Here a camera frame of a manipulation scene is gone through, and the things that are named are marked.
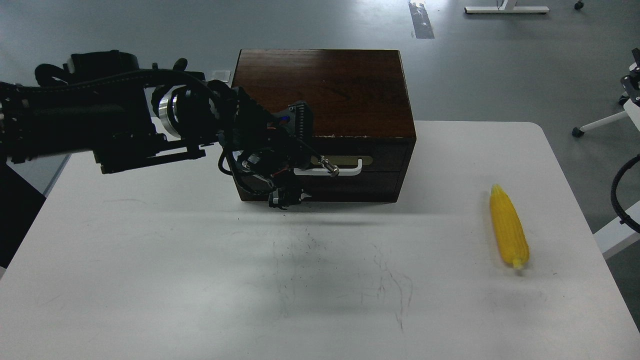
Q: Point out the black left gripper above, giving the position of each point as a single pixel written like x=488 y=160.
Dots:
x=263 y=147

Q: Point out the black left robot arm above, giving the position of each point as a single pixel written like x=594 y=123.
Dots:
x=132 y=117

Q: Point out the white office chair base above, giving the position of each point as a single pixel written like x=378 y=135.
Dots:
x=631 y=110

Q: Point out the yellow corn cob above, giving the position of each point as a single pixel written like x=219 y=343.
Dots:
x=508 y=232

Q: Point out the white side table edge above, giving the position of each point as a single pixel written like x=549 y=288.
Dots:
x=615 y=237

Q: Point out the dark wooden drawer cabinet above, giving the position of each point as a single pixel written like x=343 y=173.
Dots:
x=362 y=118

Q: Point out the white floor tape marks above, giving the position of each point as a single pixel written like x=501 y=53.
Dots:
x=220 y=75

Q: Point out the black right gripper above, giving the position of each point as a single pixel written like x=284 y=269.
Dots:
x=630 y=82

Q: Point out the grey floor tape strip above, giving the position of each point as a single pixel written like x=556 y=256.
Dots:
x=422 y=26

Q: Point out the white table leg base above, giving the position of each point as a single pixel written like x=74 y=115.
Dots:
x=506 y=7

